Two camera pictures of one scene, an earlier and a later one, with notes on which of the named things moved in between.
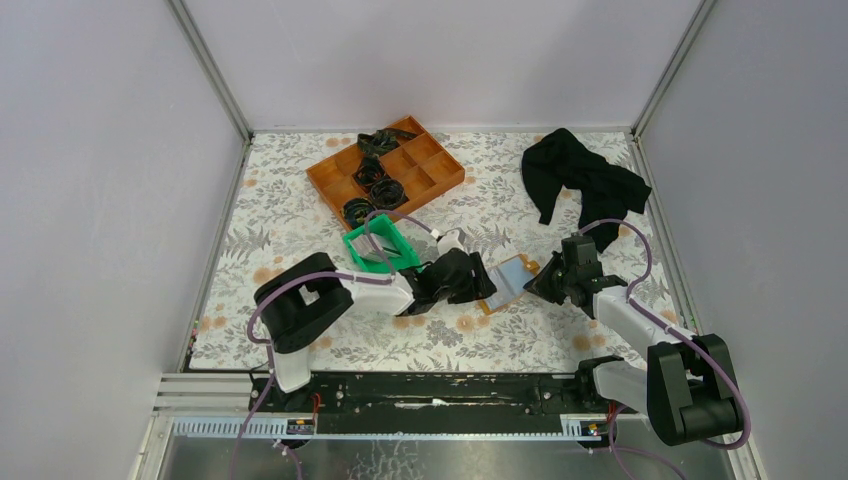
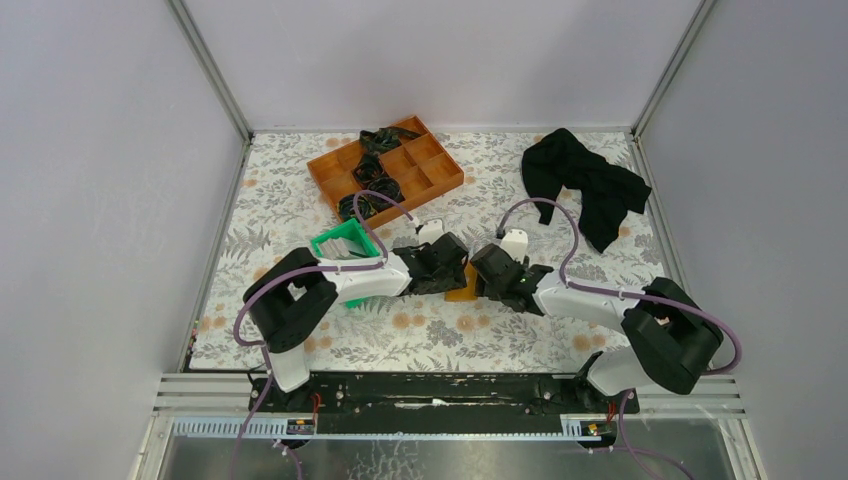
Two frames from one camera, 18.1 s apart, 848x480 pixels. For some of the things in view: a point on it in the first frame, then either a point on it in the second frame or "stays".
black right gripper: (539, 283) to (485, 289)
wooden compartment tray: (421, 166) stays
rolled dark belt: (370, 170) stays
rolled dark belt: (388, 194) stays
